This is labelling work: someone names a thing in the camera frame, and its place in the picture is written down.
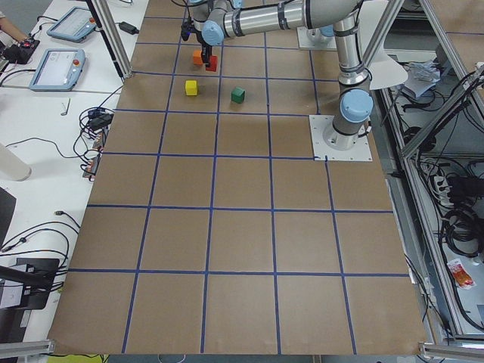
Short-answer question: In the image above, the far teach pendant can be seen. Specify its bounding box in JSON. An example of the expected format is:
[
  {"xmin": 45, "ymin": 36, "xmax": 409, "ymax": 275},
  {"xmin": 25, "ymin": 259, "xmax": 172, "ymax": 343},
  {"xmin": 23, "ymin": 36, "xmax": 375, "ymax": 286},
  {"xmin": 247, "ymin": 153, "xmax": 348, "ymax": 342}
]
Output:
[{"xmin": 47, "ymin": 6, "xmax": 96, "ymax": 42}]

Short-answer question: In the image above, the black power adapter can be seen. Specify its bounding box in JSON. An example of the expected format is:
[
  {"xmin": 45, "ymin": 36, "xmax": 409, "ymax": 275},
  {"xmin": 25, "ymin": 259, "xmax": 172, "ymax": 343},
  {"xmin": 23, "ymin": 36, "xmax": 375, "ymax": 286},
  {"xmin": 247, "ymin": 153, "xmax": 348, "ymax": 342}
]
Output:
[{"xmin": 118, "ymin": 21, "xmax": 139, "ymax": 35}]

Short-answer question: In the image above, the orange wooden block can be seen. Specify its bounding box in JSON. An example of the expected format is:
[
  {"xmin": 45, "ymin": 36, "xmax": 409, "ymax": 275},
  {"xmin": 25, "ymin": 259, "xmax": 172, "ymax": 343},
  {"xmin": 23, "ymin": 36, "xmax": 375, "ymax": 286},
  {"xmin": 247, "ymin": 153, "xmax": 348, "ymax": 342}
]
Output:
[{"xmin": 192, "ymin": 50, "xmax": 204, "ymax": 66}]

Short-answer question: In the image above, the brown paper table mat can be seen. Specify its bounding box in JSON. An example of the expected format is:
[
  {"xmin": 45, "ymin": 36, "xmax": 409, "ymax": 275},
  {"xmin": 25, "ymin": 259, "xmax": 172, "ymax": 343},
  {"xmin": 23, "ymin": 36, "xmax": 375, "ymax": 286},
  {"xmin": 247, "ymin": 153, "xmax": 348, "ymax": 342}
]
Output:
[{"xmin": 49, "ymin": 1, "xmax": 425, "ymax": 355}]

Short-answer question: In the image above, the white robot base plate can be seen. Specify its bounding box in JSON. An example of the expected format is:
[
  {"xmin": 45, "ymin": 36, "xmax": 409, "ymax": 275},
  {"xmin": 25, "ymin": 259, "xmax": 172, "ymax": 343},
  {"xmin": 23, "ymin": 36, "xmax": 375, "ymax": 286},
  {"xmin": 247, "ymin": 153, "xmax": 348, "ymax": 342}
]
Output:
[{"xmin": 309, "ymin": 115, "xmax": 373, "ymax": 162}]

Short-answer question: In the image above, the red wooden block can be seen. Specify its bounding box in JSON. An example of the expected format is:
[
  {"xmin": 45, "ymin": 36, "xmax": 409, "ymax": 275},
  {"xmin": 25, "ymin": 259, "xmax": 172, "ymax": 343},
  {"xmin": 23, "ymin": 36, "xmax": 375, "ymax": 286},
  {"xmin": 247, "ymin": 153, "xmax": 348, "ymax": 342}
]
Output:
[{"xmin": 205, "ymin": 55, "xmax": 218, "ymax": 73}]

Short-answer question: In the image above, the green wooden block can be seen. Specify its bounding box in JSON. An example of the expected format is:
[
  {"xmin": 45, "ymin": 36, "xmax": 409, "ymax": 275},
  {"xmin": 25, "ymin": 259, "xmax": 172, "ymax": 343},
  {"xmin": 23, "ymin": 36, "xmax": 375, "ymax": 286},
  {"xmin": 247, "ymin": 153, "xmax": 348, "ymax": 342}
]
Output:
[{"xmin": 231, "ymin": 86, "xmax": 246, "ymax": 104}]

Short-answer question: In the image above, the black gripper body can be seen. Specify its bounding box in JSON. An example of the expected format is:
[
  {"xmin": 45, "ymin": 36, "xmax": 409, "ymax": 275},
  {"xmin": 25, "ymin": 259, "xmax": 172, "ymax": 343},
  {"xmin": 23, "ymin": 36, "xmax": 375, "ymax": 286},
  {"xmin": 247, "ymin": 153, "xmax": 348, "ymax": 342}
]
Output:
[{"xmin": 199, "ymin": 33, "xmax": 213, "ymax": 57}]

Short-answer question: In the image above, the near teach pendant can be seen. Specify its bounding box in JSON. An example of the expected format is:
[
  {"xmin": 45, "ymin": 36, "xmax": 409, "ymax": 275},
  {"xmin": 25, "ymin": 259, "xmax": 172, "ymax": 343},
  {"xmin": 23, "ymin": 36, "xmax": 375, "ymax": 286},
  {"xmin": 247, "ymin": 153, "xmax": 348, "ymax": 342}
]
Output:
[{"xmin": 29, "ymin": 48, "xmax": 85, "ymax": 92}]

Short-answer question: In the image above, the aluminium frame post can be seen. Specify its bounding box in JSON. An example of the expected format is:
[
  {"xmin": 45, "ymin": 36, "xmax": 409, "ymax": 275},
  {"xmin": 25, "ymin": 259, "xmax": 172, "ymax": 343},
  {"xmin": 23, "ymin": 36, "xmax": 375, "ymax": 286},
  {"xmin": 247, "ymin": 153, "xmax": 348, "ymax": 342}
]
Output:
[{"xmin": 86, "ymin": 0, "xmax": 132, "ymax": 79}]

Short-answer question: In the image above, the teach pendant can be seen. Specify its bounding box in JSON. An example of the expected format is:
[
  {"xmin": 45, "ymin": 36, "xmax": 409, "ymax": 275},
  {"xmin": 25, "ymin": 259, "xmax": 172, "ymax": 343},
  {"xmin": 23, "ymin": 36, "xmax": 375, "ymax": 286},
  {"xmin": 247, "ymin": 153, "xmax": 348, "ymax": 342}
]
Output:
[
  {"xmin": 29, "ymin": 48, "xmax": 85, "ymax": 92},
  {"xmin": 47, "ymin": 6, "xmax": 96, "ymax": 42}
]

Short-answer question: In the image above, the yellow wooden block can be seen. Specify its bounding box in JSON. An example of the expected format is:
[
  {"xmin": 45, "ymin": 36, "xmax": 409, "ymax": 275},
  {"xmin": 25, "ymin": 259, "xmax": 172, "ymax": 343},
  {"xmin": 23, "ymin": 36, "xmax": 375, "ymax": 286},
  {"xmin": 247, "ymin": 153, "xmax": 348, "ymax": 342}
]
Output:
[{"xmin": 185, "ymin": 79, "xmax": 198, "ymax": 96}]

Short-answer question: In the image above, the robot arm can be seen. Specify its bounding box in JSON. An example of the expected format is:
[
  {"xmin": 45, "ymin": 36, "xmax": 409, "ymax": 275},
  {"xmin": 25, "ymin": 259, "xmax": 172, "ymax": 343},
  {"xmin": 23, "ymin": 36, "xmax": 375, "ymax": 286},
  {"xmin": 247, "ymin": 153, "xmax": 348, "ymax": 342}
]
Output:
[{"xmin": 181, "ymin": 0, "xmax": 374, "ymax": 150}]

